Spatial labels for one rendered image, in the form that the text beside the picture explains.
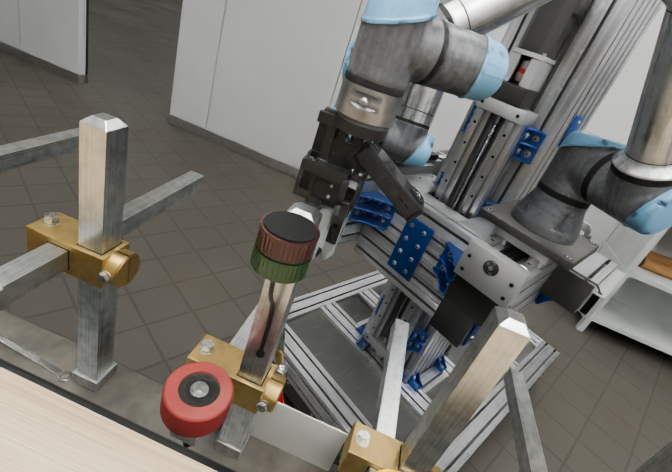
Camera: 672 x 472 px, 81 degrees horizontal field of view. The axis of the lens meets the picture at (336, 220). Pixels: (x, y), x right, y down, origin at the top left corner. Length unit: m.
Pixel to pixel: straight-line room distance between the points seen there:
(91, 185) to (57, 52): 4.11
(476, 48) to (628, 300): 3.25
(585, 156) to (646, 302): 2.80
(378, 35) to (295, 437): 0.58
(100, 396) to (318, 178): 0.50
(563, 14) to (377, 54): 0.73
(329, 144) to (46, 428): 0.42
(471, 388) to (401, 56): 0.38
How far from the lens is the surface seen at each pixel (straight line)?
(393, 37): 0.46
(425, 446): 0.59
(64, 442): 0.51
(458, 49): 0.50
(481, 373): 0.50
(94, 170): 0.54
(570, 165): 0.97
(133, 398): 0.77
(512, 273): 0.89
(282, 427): 0.70
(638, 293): 3.64
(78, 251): 0.60
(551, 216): 0.98
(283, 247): 0.37
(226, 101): 3.53
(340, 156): 0.51
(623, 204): 0.90
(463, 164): 1.18
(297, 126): 3.27
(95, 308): 0.66
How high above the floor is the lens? 1.33
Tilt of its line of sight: 27 degrees down
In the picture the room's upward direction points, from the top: 20 degrees clockwise
